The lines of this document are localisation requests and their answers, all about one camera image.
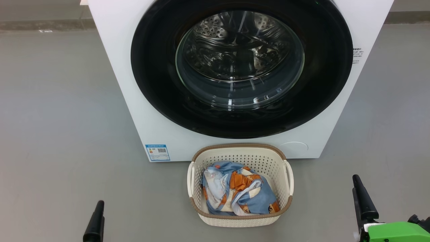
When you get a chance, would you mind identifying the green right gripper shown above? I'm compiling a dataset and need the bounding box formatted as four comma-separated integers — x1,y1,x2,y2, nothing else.
352,174,430,242

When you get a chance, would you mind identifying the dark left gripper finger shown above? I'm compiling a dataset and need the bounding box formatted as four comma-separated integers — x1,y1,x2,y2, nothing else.
83,200,105,242

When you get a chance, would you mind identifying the black round glass washer door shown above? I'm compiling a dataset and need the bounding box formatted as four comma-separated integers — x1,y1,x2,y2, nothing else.
130,0,354,139

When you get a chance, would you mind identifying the white front-load washing machine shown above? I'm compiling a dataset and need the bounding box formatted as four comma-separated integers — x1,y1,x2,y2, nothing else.
88,0,394,162

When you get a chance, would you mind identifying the stainless steel washing machine drum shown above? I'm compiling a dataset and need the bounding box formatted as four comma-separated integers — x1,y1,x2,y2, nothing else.
183,11,299,84

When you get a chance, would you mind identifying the round white filter cover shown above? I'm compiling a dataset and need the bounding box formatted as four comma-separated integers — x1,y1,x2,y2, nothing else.
279,142,309,159

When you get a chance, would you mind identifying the blue energy label sticker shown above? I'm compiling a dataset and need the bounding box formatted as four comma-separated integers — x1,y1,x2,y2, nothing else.
145,144,170,162

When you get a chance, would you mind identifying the cream perforated laundry basket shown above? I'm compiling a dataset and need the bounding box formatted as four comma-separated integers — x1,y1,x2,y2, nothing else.
187,144,294,228

